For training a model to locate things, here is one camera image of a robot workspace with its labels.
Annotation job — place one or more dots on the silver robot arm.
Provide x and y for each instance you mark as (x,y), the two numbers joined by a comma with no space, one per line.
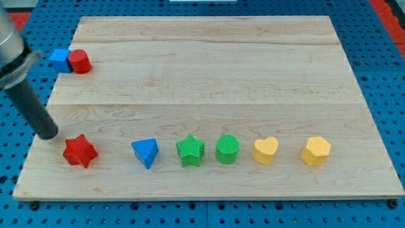
(17,58)

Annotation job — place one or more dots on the blue cube block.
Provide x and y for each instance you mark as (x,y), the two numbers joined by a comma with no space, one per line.
(59,61)

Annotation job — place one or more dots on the light wooden board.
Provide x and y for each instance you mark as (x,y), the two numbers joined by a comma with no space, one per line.
(252,77)

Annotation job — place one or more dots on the green star block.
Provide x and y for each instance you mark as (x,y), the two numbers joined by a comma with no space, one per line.
(190,150)

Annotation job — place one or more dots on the green cylinder block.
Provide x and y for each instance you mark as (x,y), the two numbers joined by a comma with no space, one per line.
(227,148)

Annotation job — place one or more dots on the blue triangle block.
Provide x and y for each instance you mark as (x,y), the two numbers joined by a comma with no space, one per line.
(146,151)

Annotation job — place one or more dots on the yellow heart block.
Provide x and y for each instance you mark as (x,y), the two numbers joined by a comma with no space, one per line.
(264,150)

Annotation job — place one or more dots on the yellow hexagon block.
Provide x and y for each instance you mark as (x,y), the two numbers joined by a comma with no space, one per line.
(316,151)

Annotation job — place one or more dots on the red star block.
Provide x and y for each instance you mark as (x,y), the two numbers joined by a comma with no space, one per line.
(79,151)

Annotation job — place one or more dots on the red cylinder block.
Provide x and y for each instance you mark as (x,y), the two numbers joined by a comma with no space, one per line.
(79,61)

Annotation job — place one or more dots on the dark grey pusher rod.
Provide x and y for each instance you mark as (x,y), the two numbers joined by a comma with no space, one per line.
(33,109)

